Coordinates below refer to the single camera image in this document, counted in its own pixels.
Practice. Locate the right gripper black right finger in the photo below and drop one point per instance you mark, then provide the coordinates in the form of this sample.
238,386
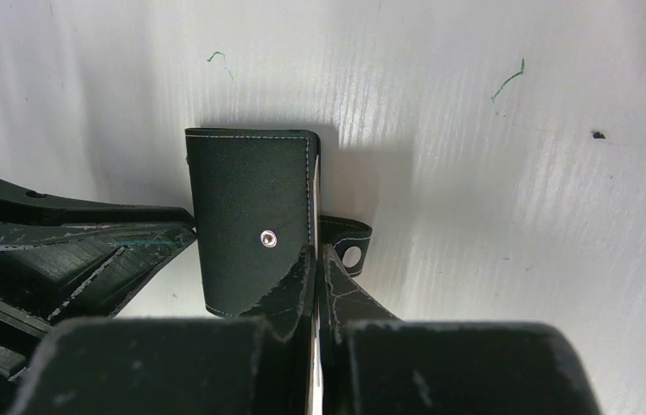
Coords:
375,363

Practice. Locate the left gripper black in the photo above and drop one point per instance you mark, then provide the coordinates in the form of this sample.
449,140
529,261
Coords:
44,278

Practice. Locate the black leather card holder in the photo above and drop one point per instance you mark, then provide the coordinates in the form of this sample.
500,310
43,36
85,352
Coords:
256,205

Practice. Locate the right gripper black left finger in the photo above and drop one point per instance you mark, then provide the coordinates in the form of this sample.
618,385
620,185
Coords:
259,362

